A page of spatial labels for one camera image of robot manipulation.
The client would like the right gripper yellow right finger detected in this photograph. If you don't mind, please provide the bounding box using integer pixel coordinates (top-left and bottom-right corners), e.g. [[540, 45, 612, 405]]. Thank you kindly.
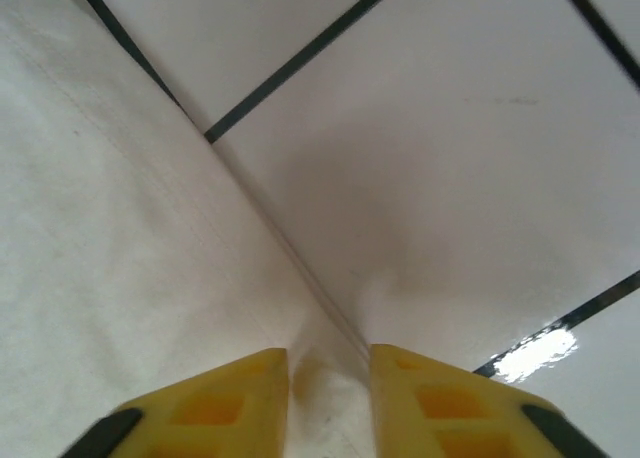
[[368, 343, 615, 458]]

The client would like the cream white t-shirt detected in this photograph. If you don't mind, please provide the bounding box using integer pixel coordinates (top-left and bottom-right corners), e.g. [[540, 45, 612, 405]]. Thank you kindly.
[[0, 0, 382, 458]]

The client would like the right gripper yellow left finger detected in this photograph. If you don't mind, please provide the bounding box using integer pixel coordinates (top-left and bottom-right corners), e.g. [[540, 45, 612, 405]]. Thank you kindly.
[[59, 347, 291, 458]]

